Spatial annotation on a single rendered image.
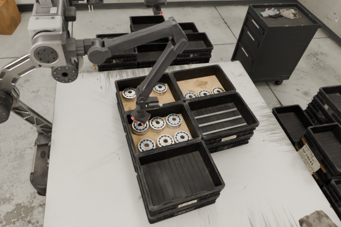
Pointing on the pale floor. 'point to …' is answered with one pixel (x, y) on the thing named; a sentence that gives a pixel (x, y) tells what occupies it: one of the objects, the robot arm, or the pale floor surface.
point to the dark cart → (273, 42)
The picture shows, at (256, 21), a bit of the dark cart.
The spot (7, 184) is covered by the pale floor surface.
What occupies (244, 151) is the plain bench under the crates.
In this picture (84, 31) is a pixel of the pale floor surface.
